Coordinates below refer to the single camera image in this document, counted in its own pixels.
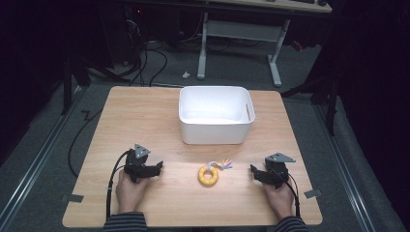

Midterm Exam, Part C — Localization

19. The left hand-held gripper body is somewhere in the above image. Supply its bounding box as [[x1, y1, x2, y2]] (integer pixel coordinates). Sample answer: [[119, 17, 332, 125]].
[[123, 143, 156, 184]]

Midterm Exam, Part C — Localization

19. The desk with white metal legs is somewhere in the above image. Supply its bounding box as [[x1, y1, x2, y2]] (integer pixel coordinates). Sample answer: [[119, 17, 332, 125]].
[[195, 0, 334, 88]]

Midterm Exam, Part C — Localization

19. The black stand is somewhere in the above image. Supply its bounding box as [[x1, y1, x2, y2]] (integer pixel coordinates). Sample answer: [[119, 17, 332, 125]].
[[279, 69, 341, 137], [59, 52, 130, 117]]

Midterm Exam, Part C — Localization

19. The dark computer tower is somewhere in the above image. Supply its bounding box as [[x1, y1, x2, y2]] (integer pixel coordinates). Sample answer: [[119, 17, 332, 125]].
[[124, 4, 148, 67]]

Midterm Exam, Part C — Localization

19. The white plastic bin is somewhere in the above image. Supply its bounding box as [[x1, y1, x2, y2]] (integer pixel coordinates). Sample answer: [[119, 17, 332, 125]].
[[178, 85, 256, 146]]

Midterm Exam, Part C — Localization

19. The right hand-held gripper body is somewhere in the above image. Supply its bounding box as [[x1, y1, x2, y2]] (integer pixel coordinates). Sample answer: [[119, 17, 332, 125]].
[[261, 152, 297, 189]]

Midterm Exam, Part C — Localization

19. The grey tape piece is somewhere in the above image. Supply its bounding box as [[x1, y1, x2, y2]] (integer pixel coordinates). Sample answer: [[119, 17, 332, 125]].
[[303, 188, 323, 199], [60, 192, 85, 204]]

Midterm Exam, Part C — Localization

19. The black cable on floor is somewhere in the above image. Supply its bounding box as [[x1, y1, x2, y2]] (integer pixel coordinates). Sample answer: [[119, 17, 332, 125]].
[[67, 109, 104, 179]]

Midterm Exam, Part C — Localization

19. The bundle of black cables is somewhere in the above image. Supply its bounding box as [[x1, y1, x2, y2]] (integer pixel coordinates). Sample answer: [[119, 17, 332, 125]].
[[127, 18, 169, 88]]

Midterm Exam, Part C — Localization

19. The metal floor rail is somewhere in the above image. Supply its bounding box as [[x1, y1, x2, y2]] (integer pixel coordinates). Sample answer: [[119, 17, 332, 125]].
[[312, 101, 379, 232], [0, 85, 86, 226]]

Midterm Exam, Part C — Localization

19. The right hand-held gripper black cable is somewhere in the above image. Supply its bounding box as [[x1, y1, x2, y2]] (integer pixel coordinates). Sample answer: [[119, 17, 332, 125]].
[[276, 171, 302, 218]]

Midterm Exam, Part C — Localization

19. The person's right hand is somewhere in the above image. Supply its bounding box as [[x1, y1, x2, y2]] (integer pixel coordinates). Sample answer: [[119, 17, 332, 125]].
[[263, 179, 297, 221]]

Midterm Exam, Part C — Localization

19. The hand-held gripper black cable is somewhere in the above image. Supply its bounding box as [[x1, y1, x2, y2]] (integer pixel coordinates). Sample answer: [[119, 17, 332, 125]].
[[105, 149, 133, 220], [276, 171, 302, 218]]

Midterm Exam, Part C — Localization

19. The yellow ring toy with rope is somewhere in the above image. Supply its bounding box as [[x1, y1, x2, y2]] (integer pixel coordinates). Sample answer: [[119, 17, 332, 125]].
[[197, 157, 233, 188]]

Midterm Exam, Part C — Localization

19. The person's left hand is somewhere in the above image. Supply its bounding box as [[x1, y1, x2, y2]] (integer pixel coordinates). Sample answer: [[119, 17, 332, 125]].
[[114, 169, 151, 215]]

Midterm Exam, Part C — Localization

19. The left hand-held gripper black cable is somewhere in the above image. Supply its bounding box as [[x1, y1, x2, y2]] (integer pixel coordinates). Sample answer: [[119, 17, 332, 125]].
[[105, 149, 133, 220]]

